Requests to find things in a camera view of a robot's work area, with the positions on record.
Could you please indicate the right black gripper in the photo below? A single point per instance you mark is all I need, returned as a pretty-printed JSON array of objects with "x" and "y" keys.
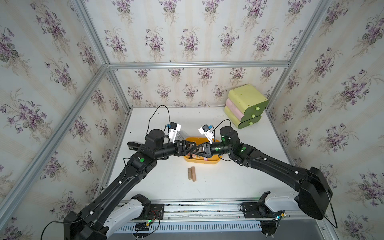
[{"x": 206, "y": 150}]

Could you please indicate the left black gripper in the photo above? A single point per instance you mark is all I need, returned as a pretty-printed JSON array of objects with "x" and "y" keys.
[{"x": 181, "y": 152}]

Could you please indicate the yellow plastic storage box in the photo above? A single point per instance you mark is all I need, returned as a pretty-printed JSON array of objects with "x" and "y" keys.
[{"x": 213, "y": 160}]

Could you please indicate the beige lipstick tube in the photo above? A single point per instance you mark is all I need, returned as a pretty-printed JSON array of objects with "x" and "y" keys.
[{"x": 190, "y": 173}]

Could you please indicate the tan lipstick tube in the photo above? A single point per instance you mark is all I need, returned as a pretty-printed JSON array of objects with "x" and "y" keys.
[{"x": 194, "y": 177}]

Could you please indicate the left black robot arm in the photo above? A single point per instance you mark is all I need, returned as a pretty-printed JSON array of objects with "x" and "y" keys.
[{"x": 100, "y": 219}]

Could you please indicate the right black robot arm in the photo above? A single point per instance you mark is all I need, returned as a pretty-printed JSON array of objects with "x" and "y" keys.
[{"x": 314, "y": 192}]

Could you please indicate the black stapler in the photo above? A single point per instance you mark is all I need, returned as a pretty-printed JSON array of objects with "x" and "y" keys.
[{"x": 133, "y": 146}]

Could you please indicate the green pink drawer organizer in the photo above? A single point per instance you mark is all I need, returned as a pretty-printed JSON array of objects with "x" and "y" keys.
[{"x": 245, "y": 105}]

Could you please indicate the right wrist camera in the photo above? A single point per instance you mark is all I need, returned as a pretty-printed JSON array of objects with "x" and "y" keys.
[{"x": 208, "y": 132}]

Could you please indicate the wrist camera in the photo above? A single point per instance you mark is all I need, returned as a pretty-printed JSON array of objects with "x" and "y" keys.
[
  {"x": 208, "y": 132},
  {"x": 173, "y": 129}
]

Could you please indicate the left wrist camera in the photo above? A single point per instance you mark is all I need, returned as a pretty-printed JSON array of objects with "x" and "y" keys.
[{"x": 173, "y": 129}]

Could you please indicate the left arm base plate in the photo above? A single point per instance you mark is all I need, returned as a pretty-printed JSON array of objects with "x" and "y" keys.
[{"x": 152, "y": 212}]

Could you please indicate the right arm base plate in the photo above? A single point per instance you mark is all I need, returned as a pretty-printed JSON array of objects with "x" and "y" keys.
[{"x": 255, "y": 210}]

